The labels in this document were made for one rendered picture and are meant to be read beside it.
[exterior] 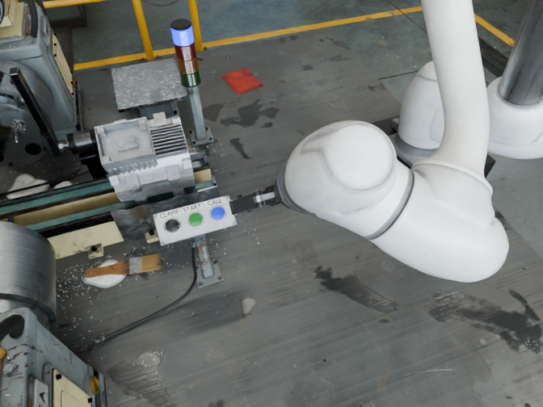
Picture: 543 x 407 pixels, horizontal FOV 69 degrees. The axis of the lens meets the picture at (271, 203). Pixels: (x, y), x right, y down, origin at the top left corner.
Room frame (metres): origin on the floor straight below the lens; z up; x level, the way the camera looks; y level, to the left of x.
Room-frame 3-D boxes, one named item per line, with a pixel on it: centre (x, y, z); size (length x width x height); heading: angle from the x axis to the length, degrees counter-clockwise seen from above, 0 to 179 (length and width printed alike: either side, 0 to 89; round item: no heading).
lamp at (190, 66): (1.11, 0.26, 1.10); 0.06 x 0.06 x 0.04
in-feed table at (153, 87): (1.28, 0.46, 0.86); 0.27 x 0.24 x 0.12; 20
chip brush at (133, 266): (0.56, 0.40, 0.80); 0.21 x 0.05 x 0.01; 102
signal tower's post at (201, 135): (1.11, 0.26, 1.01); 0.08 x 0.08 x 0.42; 20
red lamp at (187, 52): (1.11, 0.26, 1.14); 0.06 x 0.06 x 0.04
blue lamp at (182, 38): (1.11, 0.26, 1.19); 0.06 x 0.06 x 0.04
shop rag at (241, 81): (1.46, 0.12, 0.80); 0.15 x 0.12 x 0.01; 30
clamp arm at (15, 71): (0.82, 0.59, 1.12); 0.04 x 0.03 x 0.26; 110
